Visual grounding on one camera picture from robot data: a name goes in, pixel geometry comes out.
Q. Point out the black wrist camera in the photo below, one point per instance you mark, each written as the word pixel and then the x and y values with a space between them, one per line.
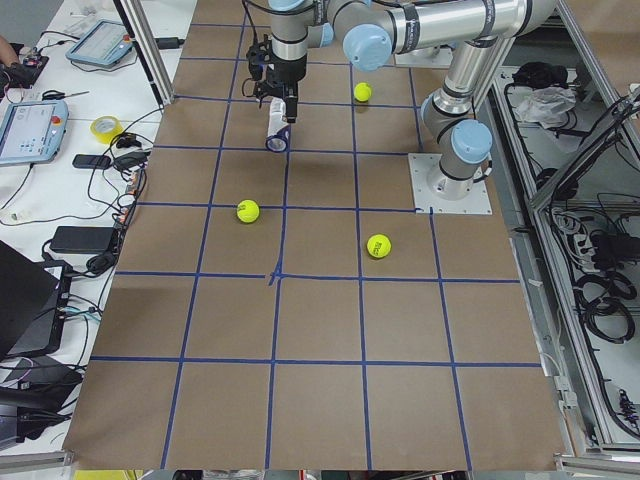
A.
pixel 258 56

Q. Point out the black phone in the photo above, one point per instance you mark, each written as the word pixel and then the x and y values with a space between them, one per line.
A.
pixel 91 161

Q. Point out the blue teach pendant near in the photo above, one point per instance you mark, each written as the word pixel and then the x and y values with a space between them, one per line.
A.
pixel 32 132

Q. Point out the white crumpled cloth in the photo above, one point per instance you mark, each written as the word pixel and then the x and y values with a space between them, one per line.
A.
pixel 548 107

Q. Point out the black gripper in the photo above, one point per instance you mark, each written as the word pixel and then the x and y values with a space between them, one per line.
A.
pixel 288 73

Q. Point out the yellow tape roll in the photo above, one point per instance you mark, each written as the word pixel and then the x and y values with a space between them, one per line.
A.
pixel 106 128

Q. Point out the white blue tennis ball can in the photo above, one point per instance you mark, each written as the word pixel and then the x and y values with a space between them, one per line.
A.
pixel 278 129

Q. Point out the black laptop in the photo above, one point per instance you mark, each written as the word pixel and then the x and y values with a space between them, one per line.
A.
pixel 33 296

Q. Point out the blue teach pendant far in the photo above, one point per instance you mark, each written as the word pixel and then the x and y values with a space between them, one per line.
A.
pixel 103 45

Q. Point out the yellow tennis ball far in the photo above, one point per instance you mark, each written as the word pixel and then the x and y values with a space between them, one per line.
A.
pixel 362 92

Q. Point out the yellow tennis ball printed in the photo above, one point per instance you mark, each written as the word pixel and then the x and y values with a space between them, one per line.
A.
pixel 379 246

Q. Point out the metal base plate arm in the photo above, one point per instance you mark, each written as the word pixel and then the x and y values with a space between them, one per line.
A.
pixel 435 193

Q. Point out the yellow tennis ball middle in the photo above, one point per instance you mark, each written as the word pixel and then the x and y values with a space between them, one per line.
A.
pixel 247 211

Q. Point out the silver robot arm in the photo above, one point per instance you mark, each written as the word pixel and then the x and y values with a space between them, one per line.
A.
pixel 373 33

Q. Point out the blue teach pendant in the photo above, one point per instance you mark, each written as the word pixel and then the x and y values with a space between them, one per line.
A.
pixel 32 132
pixel 103 45

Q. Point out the black scissors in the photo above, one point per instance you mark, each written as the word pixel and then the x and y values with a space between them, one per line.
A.
pixel 51 95

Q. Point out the black power adapter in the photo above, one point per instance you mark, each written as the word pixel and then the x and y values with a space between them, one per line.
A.
pixel 82 239

